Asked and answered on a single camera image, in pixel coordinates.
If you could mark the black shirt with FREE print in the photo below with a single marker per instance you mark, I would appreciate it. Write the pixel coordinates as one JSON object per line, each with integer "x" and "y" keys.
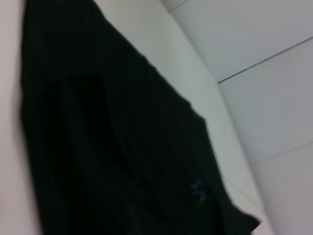
{"x": 110, "y": 147}

